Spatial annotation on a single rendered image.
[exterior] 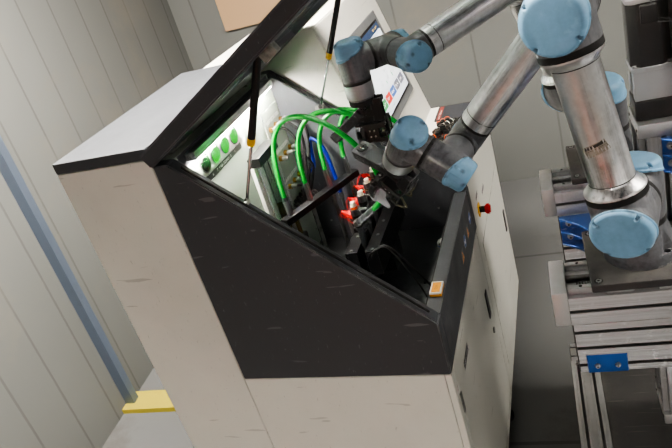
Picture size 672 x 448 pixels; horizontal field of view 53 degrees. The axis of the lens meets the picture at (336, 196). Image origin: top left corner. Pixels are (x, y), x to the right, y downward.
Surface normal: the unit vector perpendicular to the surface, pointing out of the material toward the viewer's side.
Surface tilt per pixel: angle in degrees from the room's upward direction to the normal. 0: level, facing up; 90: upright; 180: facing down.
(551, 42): 80
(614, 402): 0
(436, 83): 90
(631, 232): 98
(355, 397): 90
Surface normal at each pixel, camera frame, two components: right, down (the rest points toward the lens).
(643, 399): -0.27, -0.87
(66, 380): 0.94, -0.15
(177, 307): -0.26, 0.48
